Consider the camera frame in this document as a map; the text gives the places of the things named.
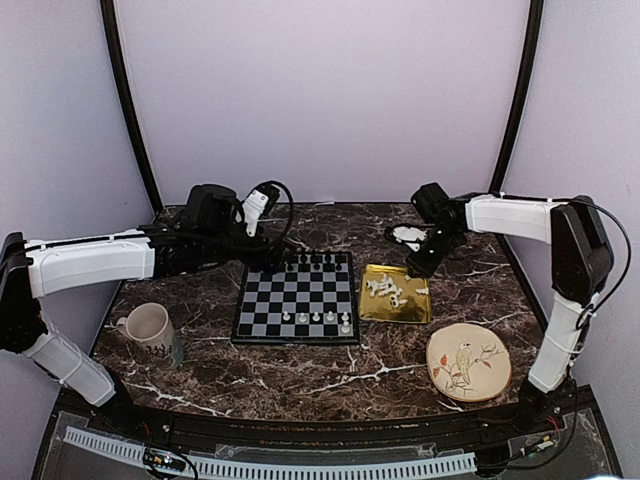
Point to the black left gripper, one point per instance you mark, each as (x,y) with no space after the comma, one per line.
(274,258)

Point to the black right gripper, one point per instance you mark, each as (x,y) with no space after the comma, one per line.
(426,268)

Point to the black grey chess board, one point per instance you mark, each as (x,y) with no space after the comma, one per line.
(310,282)

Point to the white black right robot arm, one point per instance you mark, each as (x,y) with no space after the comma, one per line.
(581,258)

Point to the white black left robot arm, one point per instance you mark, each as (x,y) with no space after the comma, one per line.
(31,270)

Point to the pile of white chess pieces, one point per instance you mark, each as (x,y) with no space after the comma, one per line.
(399,290)

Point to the gold metal tray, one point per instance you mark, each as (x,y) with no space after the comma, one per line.
(379,309)

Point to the beige ceramic mug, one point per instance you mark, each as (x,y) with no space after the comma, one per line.
(150,327)

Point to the beige bird painted plate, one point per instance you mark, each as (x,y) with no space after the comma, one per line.
(468,363)

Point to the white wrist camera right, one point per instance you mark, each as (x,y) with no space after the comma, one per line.
(405,235)

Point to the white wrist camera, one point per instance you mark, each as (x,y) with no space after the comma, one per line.
(405,235)
(258,203)

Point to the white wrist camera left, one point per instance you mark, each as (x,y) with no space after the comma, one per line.
(258,203)

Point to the right black frame post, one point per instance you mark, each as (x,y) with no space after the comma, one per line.
(520,94)

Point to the black frame post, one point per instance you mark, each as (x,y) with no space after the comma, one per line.
(520,94)
(116,56)

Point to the white slotted cable duct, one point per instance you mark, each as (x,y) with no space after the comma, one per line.
(243,462)

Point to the left black frame post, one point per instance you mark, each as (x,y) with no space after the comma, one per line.
(116,56)

